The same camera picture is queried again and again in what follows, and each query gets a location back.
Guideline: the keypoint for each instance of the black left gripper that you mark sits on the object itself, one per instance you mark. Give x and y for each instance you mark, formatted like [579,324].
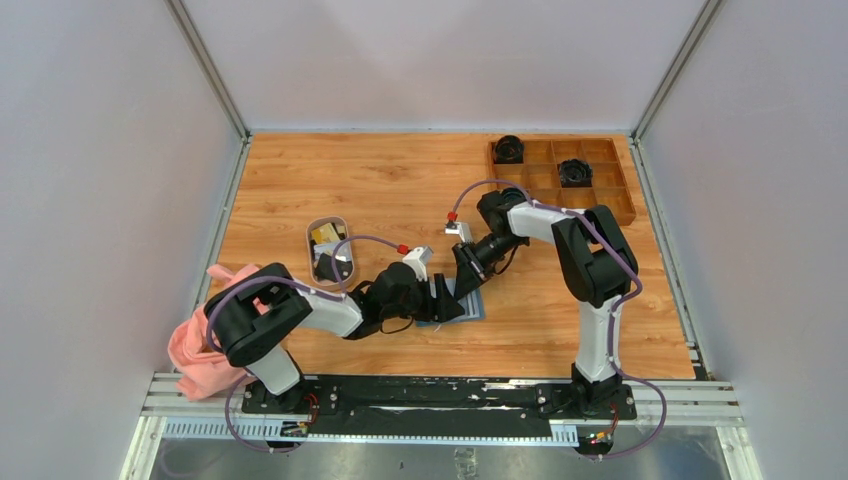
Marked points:
[446,306]

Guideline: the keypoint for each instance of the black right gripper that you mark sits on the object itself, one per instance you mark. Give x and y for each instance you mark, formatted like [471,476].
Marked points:
[471,272]

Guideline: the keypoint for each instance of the blue leather card holder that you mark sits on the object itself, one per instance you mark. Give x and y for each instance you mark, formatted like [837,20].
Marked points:
[472,303]

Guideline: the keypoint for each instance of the black VIP card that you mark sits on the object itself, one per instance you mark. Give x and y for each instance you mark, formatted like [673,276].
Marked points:
[329,268]

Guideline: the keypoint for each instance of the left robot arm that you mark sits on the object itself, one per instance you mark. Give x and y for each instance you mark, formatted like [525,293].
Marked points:
[249,320]

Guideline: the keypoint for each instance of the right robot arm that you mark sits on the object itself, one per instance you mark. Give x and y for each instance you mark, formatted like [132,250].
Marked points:
[599,270]

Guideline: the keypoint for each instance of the silver card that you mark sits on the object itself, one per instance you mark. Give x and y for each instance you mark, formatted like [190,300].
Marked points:
[342,251]

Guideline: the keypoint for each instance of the gold card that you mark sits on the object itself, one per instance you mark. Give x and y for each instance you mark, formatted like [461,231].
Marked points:
[326,233]

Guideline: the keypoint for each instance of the black blue rosette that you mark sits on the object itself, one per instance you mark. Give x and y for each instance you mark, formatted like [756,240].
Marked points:
[514,195]

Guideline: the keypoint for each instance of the black rosette top left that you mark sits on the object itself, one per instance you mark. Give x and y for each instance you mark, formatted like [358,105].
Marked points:
[508,150]

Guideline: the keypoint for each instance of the wooden compartment tray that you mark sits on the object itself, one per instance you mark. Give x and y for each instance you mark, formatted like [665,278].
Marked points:
[539,176]

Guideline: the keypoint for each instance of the black rosette middle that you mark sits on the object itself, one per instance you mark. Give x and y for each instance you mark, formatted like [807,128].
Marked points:
[575,173]

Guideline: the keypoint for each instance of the pink cloth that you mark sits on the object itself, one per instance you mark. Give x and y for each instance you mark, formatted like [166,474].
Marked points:
[204,372]

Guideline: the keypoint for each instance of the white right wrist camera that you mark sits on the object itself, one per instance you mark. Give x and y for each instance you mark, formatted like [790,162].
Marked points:
[461,230]

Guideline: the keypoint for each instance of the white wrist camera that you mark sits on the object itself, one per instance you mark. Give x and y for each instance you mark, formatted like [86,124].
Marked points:
[417,259]
[461,230]

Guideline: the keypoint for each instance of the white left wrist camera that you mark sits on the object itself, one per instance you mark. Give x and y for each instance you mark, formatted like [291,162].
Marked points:
[417,259]

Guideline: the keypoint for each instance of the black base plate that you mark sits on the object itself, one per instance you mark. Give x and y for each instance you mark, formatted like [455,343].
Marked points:
[415,406]

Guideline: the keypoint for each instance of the aluminium frame rail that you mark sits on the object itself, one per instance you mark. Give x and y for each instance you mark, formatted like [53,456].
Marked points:
[674,403]

